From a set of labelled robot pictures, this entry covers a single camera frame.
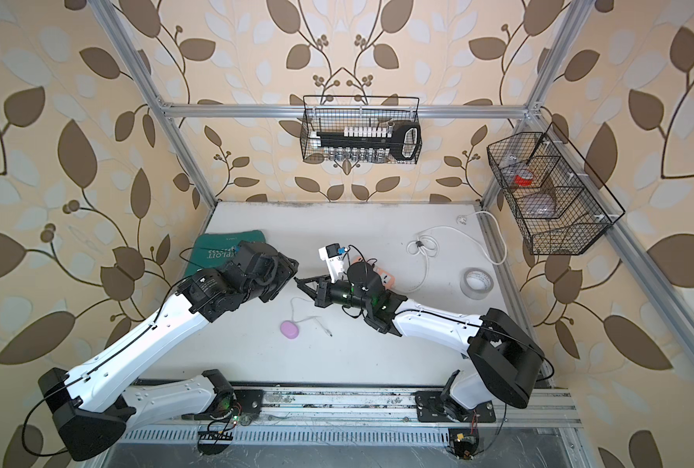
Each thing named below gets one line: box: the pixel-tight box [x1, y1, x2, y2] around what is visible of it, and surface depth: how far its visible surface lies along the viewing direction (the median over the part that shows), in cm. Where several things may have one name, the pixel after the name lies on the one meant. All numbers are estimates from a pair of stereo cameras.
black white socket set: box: [310, 119, 422, 163], surface depth 86 cm
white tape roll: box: [460, 267, 495, 301], surface depth 97 cm
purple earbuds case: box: [279, 320, 300, 340], surface depth 88 cm
